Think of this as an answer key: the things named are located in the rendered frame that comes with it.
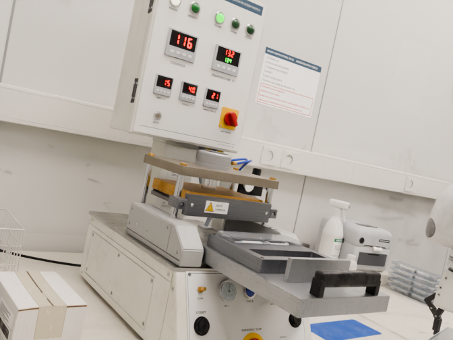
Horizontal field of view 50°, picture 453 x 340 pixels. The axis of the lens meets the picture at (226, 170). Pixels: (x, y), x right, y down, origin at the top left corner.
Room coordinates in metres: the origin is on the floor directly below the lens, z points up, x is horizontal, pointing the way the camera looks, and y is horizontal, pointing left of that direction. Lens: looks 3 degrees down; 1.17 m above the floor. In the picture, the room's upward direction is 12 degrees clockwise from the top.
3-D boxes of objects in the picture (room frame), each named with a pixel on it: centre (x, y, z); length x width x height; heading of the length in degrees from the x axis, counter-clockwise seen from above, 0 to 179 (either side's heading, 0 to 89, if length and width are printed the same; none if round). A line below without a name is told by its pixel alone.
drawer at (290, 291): (0.89, -0.15, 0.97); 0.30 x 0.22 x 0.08; 36
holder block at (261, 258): (0.92, -0.12, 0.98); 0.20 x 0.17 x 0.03; 126
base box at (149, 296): (1.14, 0.01, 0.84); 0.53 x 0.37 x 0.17; 36
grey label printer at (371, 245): (1.97, -0.57, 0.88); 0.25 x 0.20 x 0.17; 29
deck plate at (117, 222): (1.16, 0.05, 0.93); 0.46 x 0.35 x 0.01; 36
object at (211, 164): (1.17, 0.04, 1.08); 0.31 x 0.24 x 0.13; 126
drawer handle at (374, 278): (0.77, -0.23, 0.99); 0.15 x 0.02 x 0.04; 126
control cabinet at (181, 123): (1.28, 0.14, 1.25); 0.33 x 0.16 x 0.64; 126
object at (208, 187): (1.14, 0.03, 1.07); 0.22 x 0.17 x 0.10; 126
